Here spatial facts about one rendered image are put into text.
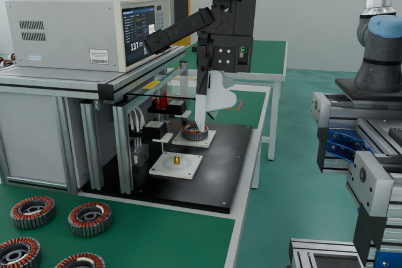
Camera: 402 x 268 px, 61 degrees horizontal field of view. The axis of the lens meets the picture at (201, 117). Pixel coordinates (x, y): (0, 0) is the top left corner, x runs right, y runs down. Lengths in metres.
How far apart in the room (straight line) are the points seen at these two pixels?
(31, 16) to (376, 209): 1.07
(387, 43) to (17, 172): 1.25
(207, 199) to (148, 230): 0.20
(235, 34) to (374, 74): 0.80
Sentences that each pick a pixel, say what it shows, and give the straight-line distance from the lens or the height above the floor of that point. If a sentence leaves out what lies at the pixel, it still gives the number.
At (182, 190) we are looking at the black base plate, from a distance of 1.07.
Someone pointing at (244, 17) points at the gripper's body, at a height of 1.31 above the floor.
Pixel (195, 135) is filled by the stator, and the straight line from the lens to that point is 1.35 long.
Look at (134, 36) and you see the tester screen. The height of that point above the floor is 1.21.
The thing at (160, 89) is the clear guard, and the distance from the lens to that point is 1.05.
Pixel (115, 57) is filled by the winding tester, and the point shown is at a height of 1.16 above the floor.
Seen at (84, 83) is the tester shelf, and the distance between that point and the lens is 0.97.
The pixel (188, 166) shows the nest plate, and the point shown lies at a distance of 1.18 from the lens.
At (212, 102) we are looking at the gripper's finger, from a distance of 0.49.
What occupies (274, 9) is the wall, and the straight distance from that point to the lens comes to 6.34.
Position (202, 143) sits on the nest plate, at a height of 0.78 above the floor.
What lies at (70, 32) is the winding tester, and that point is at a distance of 1.13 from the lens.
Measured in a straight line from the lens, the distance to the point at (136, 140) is 1.22.
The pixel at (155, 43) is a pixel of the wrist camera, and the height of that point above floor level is 1.27.
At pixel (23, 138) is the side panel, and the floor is 0.92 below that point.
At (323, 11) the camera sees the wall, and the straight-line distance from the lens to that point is 6.36.
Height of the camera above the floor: 1.35
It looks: 21 degrees down
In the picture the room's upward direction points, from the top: straight up
